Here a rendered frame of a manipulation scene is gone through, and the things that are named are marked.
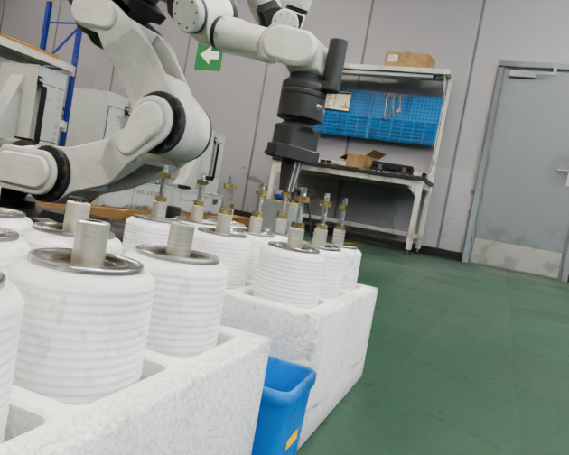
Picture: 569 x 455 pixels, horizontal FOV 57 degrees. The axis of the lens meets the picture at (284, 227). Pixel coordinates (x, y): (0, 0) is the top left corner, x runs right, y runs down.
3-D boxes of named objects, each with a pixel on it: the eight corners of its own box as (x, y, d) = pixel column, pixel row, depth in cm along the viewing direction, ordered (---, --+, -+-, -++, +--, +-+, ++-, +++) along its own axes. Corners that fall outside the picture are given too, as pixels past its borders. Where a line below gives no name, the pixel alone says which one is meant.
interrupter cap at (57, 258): (-1, 259, 34) (1, 248, 34) (81, 255, 41) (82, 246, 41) (93, 284, 31) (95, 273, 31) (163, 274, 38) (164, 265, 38)
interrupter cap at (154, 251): (116, 253, 45) (117, 245, 45) (164, 249, 52) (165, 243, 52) (192, 271, 42) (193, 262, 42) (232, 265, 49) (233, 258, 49)
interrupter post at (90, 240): (60, 264, 35) (67, 217, 35) (85, 263, 37) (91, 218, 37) (88, 273, 34) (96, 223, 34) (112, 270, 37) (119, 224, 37)
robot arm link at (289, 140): (296, 163, 108) (306, 106, 107) (332, 167, 101) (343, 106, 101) (252, 152, 99) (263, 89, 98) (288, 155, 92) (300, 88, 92)
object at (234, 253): (236, 345, 85) (255, 236, 84) (229, 364, 75) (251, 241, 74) (178, 335, 85) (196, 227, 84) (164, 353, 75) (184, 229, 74)
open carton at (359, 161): (351, 171, 583) (355, 151, 582) (382, 175, 559) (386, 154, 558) (337, 167, 560) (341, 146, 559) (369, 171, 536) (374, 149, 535)
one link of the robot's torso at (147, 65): (143, 165, 116) (56, 13, 127) (187, 174, 132) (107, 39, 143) (191, 122, 111) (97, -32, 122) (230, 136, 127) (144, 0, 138)
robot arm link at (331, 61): (272, 91, 97) (283, 30, 97) (294, 105, 107) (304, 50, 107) (328, 96, 93) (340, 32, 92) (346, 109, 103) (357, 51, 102)
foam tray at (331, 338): (60, 370, 80) (78, 255, 79) (192, 328, 116) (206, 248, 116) (294, 455, 66) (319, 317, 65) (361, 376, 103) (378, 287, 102)
